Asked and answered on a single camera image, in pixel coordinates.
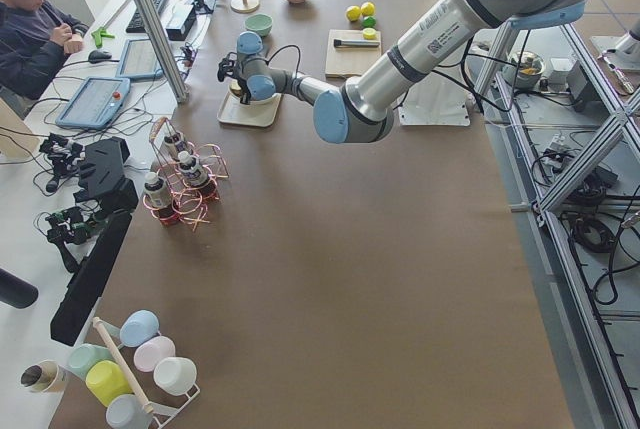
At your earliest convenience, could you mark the yellow lemon upper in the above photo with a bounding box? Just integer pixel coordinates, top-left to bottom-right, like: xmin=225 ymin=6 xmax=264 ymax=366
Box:
xmin=360 ymin=1 xmax=376 ymax=17

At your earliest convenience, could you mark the tea bottle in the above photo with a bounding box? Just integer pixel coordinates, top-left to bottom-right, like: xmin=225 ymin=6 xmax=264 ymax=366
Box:
xmin=178 ymin=152 xmax=219 ymax=200
xmin=162 ymin=132 xmax=191 ymax=161
xmin=144 ymin=171 xmax=179 ymax=226

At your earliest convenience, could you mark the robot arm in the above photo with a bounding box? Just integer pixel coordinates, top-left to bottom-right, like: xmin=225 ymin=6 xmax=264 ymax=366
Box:
xmin=217 ymin=0 xmax=586 ymax=144

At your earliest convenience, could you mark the tea bottle right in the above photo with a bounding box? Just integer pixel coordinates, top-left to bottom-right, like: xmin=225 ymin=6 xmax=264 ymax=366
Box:
xmin=144 ymin=171 xmax=179 ymax=226

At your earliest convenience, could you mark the seated person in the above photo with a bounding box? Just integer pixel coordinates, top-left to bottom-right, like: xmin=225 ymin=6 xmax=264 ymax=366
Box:
xmin=1 ymin=0 xmax=88 ymax=100

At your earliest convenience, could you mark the bread slice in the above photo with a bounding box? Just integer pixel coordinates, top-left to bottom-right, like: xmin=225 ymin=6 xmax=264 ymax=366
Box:
xmin=229 ymin=79 xmax=243 ymax=98

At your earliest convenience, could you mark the cream rabbit tray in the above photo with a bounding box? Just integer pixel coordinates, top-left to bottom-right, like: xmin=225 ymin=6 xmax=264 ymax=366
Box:
xmin=217 ymin=75 xmax=282 ymax=128

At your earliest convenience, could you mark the blue teach pendant near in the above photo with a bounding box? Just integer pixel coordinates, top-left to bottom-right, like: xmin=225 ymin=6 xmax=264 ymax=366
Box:
xmin=55 ymin=77 xmax=131 ymax=130

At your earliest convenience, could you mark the half lemon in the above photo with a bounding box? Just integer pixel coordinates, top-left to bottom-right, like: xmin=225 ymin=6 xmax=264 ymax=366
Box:
xmin=362 ymin=28 xmax=377 ymax=40

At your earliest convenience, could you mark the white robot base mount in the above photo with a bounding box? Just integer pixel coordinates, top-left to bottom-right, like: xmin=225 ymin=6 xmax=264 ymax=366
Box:
xmin=399 ymin=74 xmax=470 ymax=127

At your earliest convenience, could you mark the green lime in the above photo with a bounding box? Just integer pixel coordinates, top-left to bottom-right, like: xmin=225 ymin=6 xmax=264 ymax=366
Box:
xmin=361 ymin=16 xmax=377 ymax=28

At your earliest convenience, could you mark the tea bottle front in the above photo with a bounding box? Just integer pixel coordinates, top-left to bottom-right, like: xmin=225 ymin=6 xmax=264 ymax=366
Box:
xmin=178 ymin=152 xmax=219 ymax=200

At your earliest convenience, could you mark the green bowl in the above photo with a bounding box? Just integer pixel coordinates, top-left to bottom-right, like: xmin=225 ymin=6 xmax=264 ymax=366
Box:
xmin=244 ymin=14 xmax=273 ymax=37

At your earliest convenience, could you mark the aluminium frame post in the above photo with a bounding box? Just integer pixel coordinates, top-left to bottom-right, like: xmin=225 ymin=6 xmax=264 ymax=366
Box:
xmin=134 ymin=0 xmax=189 ymax=104

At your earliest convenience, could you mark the colourful cup rack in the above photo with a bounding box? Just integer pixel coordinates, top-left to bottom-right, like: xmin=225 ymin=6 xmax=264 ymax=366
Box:
xmin=66 ymin=309 xmax=201 ymax=428

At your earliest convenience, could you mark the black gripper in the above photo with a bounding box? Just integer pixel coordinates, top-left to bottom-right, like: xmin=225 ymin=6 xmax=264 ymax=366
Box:
xmin=217 ymin=51 xmax=250 ymax=105

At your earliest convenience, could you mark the white round plate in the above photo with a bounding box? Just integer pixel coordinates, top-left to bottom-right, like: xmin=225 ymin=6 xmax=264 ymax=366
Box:
xmin=228 ymin=87 xmax=279 ymax=106

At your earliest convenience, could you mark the grey folded cloth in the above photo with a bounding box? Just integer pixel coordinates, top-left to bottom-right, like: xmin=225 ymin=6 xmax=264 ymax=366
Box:
xmin=260 ymin=45 xmax=270 ymax=62

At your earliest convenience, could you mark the copper wire bottle rack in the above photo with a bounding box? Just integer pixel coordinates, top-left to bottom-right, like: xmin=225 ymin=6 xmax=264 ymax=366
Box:
xmin=142 ymin=116 xmax=229 ymax=230

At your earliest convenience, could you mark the blue teach pendant far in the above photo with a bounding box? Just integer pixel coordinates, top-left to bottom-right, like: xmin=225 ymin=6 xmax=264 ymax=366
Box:
xmin=116 ymin=39 xmax=163 ymax=81

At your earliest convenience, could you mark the bamboo cutting board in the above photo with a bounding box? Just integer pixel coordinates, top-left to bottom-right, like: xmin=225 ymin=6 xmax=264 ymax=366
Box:
xmin=325 ymin=29 xmax=382 ymax=77

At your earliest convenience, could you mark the tea bottle left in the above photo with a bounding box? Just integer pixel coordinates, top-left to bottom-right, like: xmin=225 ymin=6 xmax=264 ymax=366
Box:
xmin=162 ymin=132 xmax=191 ymax=161

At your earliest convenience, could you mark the yellow lemon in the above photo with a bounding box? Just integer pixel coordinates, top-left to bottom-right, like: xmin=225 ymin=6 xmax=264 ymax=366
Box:
xmin=345 ymin=5 xmax=361 ymax=22
xmin=360 ymin=1 xmax=376 ymax=17

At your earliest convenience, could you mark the blue teach pendant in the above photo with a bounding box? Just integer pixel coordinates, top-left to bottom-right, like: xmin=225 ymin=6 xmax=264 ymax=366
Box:
xmin=116 ymin=39 xmax=163 ymax=81
xmin=55 ymin=77 xmax=131 ymax=130

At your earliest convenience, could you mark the yellow lemon lower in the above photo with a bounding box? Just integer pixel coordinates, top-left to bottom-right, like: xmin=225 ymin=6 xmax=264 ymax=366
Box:
xmin=345 ymin=5 xmax=361 ymax=22

